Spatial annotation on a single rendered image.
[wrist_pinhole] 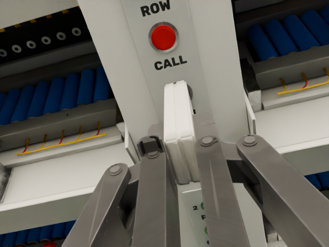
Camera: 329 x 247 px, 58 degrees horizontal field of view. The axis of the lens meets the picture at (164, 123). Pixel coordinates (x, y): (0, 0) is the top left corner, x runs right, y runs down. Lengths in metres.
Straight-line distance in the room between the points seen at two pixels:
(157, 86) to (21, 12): 0.11
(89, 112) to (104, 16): 0.13
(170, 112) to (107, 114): 0.15
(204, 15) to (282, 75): 0.13
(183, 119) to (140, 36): 0.07
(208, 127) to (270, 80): 0.16
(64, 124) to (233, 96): 0.18
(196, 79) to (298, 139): 0.11
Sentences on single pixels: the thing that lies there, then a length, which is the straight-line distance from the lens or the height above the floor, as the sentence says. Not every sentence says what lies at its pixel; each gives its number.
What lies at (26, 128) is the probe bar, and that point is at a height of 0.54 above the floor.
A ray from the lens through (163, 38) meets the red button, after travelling 0.20.
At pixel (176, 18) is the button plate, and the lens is 0.20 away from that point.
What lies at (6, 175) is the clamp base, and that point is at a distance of 0.35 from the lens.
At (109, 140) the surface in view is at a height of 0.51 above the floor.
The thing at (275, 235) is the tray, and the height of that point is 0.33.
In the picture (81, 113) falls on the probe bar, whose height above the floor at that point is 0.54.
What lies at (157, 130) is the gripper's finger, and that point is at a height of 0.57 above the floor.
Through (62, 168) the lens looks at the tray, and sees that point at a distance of 0.32.
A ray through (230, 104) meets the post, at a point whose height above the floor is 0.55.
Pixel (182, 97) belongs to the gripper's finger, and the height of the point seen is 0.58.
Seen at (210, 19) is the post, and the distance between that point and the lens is 0.21.
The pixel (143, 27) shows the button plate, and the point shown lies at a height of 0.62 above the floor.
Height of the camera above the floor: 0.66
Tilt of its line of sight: 29 degrees down
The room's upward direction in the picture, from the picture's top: 17 degrees counter-clockwise
